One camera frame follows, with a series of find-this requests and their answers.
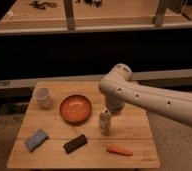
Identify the grey metal post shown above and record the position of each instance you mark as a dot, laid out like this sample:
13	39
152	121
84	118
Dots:
68	6
160	12

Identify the grey metal post left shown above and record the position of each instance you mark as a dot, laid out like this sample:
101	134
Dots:
68	6

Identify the grey metal post right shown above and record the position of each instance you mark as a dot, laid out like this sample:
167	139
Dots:
160	12

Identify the white paper cup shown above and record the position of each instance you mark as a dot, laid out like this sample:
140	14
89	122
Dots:
42	96

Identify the wooden workbench in background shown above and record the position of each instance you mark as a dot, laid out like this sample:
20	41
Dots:
20	17

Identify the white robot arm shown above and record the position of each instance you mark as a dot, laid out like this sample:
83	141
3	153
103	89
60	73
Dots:
118	90

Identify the black rectangular block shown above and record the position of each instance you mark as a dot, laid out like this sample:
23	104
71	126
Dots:
75	143

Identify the small white bottle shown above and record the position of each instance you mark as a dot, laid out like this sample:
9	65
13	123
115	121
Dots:
105	122

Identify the wooden folding table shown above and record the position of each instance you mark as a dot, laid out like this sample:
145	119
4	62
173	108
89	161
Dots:
130	130

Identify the orange toy carrot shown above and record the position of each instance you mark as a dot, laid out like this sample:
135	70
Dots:
118	150

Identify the blue sponge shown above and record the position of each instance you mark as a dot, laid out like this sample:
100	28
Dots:
36	140

